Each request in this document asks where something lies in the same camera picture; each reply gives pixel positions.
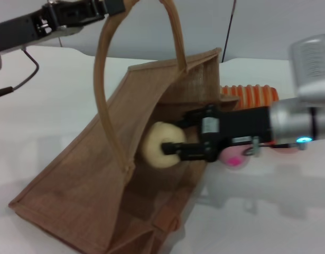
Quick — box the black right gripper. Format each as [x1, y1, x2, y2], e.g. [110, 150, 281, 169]
[160, 104, 274, 163]

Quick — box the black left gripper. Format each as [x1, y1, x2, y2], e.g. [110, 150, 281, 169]
[0, 0, 108, 55]

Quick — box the beige egg yolk pastry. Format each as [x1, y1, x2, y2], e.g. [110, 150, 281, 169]
[141, 122, 187, 169]

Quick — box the brown jute handbag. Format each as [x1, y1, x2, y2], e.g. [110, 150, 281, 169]
[8, 0, 240, 254]

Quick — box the pink toy peach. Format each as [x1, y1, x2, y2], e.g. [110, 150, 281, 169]
[218, 146, 252, 169]

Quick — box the orange striped long bread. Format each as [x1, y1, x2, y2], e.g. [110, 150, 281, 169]
[219, 84, 280, 110]

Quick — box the right arm cable metal plug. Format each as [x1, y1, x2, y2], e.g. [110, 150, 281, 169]
[243, 135, 300, 158]

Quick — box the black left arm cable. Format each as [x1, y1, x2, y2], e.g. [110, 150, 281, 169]
[0, 48, 40, 100]

